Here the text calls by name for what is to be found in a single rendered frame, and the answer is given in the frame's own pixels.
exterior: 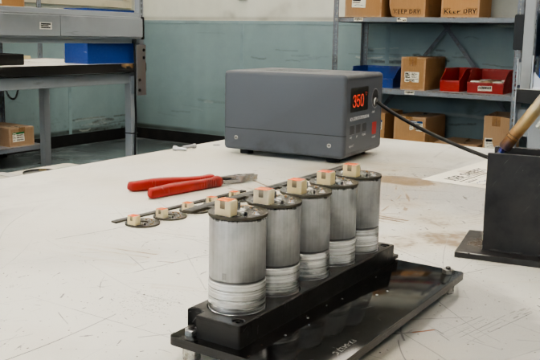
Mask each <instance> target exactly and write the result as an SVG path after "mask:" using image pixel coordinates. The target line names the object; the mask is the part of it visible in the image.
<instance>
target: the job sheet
mask: <svg viewBox="0 0 540 360"><path fill-rule="evenodd" d="M487 161H488V160H486V161H482V162H478V163H475V164H472V165H469V166H464V167H461V168H458V169H455V170H450V171H447V172H444V173H441V174H436V175H433V176H431V177H427V178H422V179H424V180H430V181H436V182H446V183H452V184H458V185H464V186H475V187H480V188H485V186H486V174H487Z"/></svg>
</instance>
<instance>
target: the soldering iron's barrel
mask: <svg viewBox="0 0 540 360"><path fill-rule="evenodd" d="M539 115H540V95H539V96H538V97H537V99H536V100H535V101H534V102H533V104H532V105H531V106H530V107H529V108H528V109H527V110H526V112H525V113H524V114H523V115H522V117H521V118H520V119H519V120H518V122H517V123H516V124H515V125H514V127H513V128H512V129H511V130H510V131H509V132H508V133H507V134H506V136H505V137H504V138H503V140H502V141H501V142H500V147H501V148H502V149H503V150H505V151H507V152H508V151H510V150H511V149H512V148H513V147H514V146H515V144H516V143H517V142H518V141H519V139H520V138H521V137H522V136H523V134H524V133H525V132H526V131H527V129H528V128H529V127H530V126H531V125H532V124H533V123H534V121H535V120H536V119H537V118H538V116H539Z"/></svg>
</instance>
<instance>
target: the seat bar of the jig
mask: <svg viewBox="0 0 540 360"><path fill-rule="evenodd" d="M393 259H394V244H389V243H381V242H378V251H377V252H374V253H370V254H355V263H354V264H351V265H348V266H343V267H329V277H327V278H325V279H323V280H315V281H300V285H299V292H298V293H297V294H294V295H291V296H288V297H266V299H265V310H264V311H262V312H260V313H257V314H253V315H248V316H238V317H236V316H226V315H221V314H217V313H213V312H211V311H210V310H209V309H208V300H206V301H204V302H201V303H199V304H197V305H194V306H192V307H190V308H188V325H189V324H194V325H195V327H196V338H199V339H202V340H205V341H209V342H213V343H216V344H219V345H221V346H226V347H230V348H232V349H235V350H241V349H243V348H244V347H246V346H248V345H250V344H252V343H253V342H255V341H257V340H258V339H260V338H262V337H263V336H265V335H267V334H269V333H271V332H272V331H274V330H275V329H278V328H279V327H281V326H282V325H284V324H286V323H288V322H290V321H291V320H293V319H295V318H296V317H299V316H300V315H301V314H303V313H306V312H307V311H309V310H310V309H312V308H314V307H316V306H318V305H319V304H321V303H323V302H324V301H327V300H328V299H329V298H331V297H334V296H335V295H337V294H339V293H340V292H342V291H344V290H345V289H347V288H349V287H350V286H352V285H354V284H356V283H358V282H359V281H361V280H363V279H365V278H367V277H368V276H370V275H372V274H373V273H375V272H377V271H378V270H380V269H382V268H384V267H386V266H387V265H389V264H391V263H393Z"/></svg>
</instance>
